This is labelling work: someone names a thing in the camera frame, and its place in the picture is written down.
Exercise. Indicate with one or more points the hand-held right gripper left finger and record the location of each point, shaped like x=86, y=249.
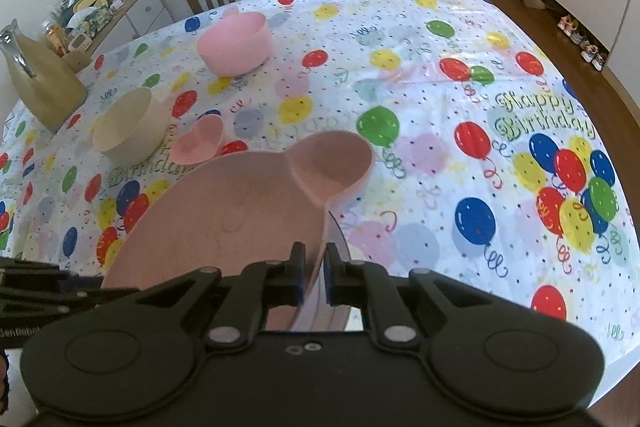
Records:
x=301, y=292

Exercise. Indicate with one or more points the pink round bowl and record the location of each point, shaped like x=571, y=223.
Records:
x=235, y=57

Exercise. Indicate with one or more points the pink bear-shaped plate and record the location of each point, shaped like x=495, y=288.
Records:
x=225, y=217

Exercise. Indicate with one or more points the white sideboard with wooden top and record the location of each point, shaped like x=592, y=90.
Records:
x=145, y=12

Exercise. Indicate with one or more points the row of shoes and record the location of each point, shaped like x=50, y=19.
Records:
x=582, y=39

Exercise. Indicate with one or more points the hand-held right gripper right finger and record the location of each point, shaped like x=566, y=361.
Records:
x=327, y=283

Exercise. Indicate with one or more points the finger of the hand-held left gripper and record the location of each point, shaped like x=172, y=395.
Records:
x=60, y=302
x=30, y=268

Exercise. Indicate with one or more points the cream bowl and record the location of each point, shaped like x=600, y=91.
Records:
x=130, y=137

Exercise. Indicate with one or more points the large white deep plate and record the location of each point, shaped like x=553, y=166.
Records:
x=337, y=231

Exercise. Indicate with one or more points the green patterned tissue box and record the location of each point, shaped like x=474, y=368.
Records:
x=92, y=21

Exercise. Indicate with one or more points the balloon print tablecloth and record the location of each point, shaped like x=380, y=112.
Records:
x=425, y=117

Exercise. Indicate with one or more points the beige thermos jug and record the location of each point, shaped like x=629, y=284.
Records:
x=45, y=97

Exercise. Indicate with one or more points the pink heart-shaped dish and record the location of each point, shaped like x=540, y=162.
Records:
x=197, y=144

